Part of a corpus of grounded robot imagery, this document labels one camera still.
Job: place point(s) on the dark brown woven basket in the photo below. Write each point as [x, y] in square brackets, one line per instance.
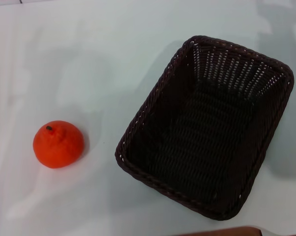
[201, 132]

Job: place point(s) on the orange mandarin fruit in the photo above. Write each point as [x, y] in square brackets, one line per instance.
[59, 147]

